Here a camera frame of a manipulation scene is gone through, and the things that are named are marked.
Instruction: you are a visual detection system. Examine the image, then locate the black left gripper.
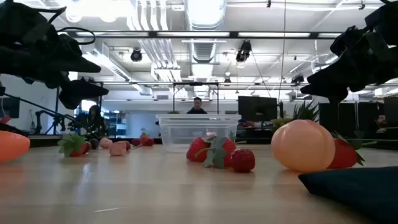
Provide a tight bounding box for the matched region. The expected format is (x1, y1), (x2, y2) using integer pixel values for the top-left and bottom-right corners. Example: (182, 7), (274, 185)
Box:
(0, 29), (109, 110)

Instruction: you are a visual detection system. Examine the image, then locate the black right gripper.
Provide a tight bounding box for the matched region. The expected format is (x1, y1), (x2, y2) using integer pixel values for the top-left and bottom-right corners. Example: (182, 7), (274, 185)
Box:
(299, 26), (398, 103)

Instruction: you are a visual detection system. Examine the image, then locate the strawberry with large green leaves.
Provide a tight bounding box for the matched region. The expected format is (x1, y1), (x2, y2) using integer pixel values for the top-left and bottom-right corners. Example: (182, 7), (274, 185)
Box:
(57, 133), (90, 158)

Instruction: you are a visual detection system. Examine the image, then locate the pale pink fruit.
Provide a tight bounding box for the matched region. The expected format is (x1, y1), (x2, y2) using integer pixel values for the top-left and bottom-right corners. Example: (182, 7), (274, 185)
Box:
(109, 141), (127, 157)

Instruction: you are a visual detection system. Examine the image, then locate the small orange-red strawberry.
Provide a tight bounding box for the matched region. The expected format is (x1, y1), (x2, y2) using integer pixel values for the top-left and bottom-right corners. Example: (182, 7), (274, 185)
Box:
(140, 127), (150, 146)

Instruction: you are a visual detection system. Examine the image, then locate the red strawberry with leafy stem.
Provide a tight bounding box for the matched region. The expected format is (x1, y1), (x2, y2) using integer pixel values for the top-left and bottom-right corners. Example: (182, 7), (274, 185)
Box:
(195, 134), (238, 170)
(328, 131), (377, 170)

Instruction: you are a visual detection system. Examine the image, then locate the orange plastic peach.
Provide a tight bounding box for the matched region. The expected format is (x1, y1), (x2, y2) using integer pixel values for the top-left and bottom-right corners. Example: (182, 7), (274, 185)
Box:
(271, 119), (336, 174)

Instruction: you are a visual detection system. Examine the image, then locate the red plastic strawberry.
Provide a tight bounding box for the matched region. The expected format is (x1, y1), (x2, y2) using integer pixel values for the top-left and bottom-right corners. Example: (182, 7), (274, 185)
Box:
(230, 148), (256, 174)
(186, 136), (211, 163)

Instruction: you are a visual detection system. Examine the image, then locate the clear plastic tupperware container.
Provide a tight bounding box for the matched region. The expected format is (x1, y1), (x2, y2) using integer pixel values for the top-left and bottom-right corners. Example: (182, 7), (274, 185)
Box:
(156, 113), (242, 154)

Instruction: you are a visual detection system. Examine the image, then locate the person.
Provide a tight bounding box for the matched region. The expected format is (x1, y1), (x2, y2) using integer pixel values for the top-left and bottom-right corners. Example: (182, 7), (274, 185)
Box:
(86, 105), (106, 138)
(186, 96), (208, 114)
(371, 114), (390, 135)

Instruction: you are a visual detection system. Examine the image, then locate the black room partition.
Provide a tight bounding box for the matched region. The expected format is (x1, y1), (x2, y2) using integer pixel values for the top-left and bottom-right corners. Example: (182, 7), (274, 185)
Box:
(318, 102), (385, 139)

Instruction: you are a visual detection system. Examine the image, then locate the potted succulent plant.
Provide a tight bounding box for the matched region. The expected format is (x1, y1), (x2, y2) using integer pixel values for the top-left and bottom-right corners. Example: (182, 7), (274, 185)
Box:
(271, 100), (322, 131)

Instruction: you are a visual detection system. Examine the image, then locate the black monitor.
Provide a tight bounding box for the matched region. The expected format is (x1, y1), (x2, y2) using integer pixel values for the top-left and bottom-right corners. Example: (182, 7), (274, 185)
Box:
(238, 95), (278, 123)
(383, 96), (398, 127)

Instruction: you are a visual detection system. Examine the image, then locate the black overhead light bar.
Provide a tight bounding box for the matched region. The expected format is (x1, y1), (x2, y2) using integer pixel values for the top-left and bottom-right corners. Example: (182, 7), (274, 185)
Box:
(57, 30), (343, 40)

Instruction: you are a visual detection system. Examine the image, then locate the dark blue folded cloth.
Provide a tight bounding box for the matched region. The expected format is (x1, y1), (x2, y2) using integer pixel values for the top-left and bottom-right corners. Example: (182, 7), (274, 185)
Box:
(297, 166), (398, 224)

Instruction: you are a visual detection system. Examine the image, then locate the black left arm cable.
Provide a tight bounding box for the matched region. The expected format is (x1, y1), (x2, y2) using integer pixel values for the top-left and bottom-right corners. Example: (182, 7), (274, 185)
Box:
(36, 6), (96, 46)

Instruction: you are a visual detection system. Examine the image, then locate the thin hanging cable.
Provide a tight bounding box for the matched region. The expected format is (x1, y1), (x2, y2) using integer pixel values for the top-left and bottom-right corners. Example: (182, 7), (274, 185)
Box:
(277, 0), (287, 94)

